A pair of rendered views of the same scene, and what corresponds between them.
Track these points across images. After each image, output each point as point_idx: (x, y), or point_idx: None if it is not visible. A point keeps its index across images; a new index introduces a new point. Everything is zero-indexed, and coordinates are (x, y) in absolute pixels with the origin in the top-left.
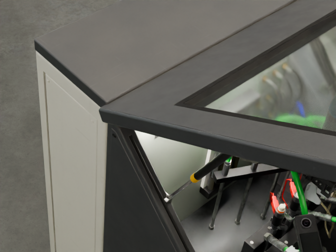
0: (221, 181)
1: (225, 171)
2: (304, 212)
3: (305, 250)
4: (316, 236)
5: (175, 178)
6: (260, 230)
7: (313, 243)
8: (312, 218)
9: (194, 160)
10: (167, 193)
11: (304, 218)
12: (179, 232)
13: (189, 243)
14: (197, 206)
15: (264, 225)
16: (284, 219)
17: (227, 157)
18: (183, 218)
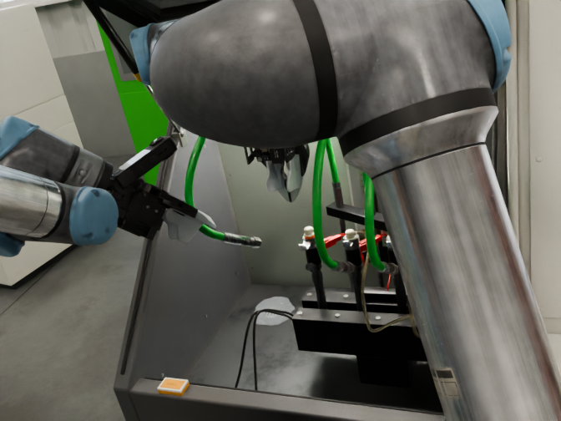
0: (331, 214)
1: (335, 199)
2: (192, 150)
3: (126, 163)
4: (144, 154)
5: (300, 194)
6: (334, 293)
7: (135, 159)
8: (164, 139)
9: (327, 183)
10: (182, 130)
11: (161, 137)
12: (163, 167)
13: (166, 185)
14: (368, 282)
15: (345, 292)
16: (373, 300)
17: (88, 9)
18: (344, 286)
